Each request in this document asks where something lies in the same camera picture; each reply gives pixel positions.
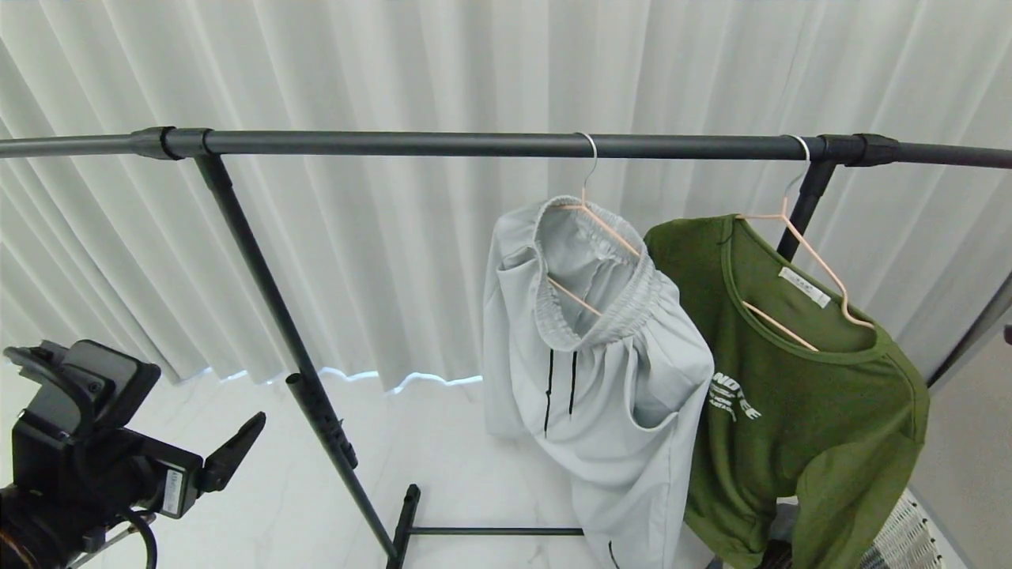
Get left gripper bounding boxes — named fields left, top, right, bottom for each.
left=12, top=411, right=267, bottom=520

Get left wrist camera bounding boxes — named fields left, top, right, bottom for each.
left=3, top=340, right=162, bottom=447

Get pale grey shorts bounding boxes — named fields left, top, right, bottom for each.
left=482, top=196, right=716, bottom=569

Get white laundry basket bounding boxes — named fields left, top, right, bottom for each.
left=708, top=490, right=946, bottom=569

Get pink clothes hanger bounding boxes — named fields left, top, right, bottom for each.
left=739, top=136, right=875, bottom=352
left=546, top=133, right=643, bottom=317

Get black clothes rack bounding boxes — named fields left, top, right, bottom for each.
left=0, top=126, right=1012, bottom=569

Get white curtain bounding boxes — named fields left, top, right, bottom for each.
left=0, top=0, right=1012, bottom=396

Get green garment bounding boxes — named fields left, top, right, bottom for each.
left=644, top=213, right=931, bottom=569

